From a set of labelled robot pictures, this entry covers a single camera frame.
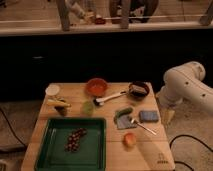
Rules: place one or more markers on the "orange apple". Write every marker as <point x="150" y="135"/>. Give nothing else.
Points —
<point x="129" y="140"/>

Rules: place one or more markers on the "green plastic tray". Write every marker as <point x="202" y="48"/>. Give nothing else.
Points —
<point x="91" y="155"/>

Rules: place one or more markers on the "small brown cup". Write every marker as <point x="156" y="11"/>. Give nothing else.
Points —
<point x="61" y="110"/>

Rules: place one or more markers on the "green cucumber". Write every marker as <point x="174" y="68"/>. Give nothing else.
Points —
<point x="121" y="112"/>

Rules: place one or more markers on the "dark bowl with food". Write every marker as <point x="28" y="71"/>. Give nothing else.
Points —
<point x="138" y="89"/>

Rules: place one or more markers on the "grey cloth square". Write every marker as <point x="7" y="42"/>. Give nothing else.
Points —
<point x="124" y="123"/>

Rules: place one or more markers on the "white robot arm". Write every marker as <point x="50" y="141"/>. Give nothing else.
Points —
<point x="184" y="82"/>

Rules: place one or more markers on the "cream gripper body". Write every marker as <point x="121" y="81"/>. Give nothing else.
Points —
<point x="167" y="115"/>

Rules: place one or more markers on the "yellow banana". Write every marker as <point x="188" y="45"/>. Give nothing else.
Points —
<point x="53" y="102"/>

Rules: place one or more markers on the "blue sponge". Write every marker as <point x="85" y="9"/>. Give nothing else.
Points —
<point x="148" y="116"/>

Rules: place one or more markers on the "orange bowl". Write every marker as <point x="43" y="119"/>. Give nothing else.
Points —
<point x="96" y="87"/>

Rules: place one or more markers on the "dark red grapes bunch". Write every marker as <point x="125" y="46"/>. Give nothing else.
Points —
<point x="73" y="141"/>

